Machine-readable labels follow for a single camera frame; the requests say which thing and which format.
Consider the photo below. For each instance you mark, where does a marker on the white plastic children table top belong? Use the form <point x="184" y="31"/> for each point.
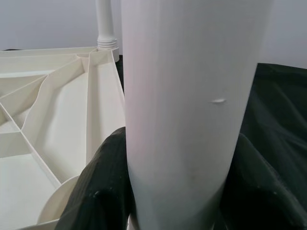
<point x="48" y="119"/>

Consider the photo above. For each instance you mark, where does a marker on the white plastic table leg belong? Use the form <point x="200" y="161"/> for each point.
<point x="180" y="95"/>
<point x="105" y="24"/>

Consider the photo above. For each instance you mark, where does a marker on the black table cloth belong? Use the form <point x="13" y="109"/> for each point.
<point x="283" y="107"/>

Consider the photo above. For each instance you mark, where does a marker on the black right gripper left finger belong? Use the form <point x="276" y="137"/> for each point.
<point x="100" y="196"/>

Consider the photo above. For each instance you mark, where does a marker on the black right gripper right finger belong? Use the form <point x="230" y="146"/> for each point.
<point x="254" y="196"/>

